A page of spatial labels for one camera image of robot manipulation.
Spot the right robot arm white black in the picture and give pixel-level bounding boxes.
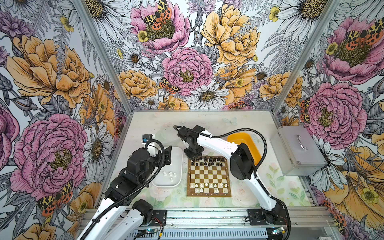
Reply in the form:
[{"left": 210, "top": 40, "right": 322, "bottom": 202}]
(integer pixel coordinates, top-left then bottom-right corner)
[{"left": 173, "top": 125, "right": 291, "bottom": 227}]

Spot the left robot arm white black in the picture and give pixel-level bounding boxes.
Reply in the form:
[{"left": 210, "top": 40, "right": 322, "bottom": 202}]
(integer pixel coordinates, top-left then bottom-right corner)
[{"left": 78, "top": 146, "right": 172, "bottom": 240}]

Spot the wooden chess board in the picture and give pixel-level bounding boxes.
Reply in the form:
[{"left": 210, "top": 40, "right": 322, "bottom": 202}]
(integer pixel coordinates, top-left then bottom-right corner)
[{"left": 187, "top": 156, "right": 232, "bottom": 197}]

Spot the white plastic tray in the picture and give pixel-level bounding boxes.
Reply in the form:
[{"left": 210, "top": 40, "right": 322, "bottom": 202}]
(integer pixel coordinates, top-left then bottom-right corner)
[{"left": 151, "top": 147, "right": 184, "bottom": 188}]

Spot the yellow plastic tray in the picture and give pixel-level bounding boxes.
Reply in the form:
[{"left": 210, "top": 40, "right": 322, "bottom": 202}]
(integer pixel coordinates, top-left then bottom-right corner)
[{"left": 227, "top": 133, "right": 262, "bottom": 165}]

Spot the grey metal box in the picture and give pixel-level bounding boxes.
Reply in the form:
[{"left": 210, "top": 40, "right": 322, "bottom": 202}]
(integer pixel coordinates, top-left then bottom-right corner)
[{"left": 270, "top": 126, "right": 327, "bottom": 176}]

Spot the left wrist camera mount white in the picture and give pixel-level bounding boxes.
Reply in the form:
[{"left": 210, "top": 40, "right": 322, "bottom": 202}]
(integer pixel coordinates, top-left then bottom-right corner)
[{"left": 142, "top": 134, "right": 158, "bottom": 157}]

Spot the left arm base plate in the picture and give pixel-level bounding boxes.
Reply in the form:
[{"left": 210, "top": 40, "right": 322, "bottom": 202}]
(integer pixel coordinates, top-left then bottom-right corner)
[{"left": 141, "top": 210, "right": 168, "bottom": 227}]

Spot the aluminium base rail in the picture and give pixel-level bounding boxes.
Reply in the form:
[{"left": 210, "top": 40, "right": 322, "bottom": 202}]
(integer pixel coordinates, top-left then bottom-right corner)
[{"left": 78, "top": 206, "right": 334, "bottom": 230}]

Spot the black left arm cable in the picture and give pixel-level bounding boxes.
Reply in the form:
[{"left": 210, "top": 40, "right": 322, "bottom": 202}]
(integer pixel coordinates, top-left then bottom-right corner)
[{"left": 78, "top": 139, "right": 166, "bottom": 240}]

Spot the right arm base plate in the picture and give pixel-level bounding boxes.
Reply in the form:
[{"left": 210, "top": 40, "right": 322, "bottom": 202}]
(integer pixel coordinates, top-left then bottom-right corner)
[{"left": 247, "top": 209, "right": 291, "bottom": 226}]

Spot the aluminium corner post right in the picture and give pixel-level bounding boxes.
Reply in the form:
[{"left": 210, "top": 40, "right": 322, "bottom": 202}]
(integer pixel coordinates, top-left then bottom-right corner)
[{"left": 272, "top": 1, "right": 341, "bottom": 115}]

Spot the aluminium corner post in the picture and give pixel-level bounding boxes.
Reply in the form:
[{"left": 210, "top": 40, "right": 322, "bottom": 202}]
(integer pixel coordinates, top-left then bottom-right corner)
[
  {"left": 74, "top": 1, "right": 133, "bottom": 117},
  {"left": 272, "top": 1, "right": 341, "bottom": 115}
]

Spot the aluminium corner post left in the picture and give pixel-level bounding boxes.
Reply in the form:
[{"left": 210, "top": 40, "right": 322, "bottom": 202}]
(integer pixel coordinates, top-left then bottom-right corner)
[{"left": 74, "top": 1, "right": 133, "bottom": 117}]

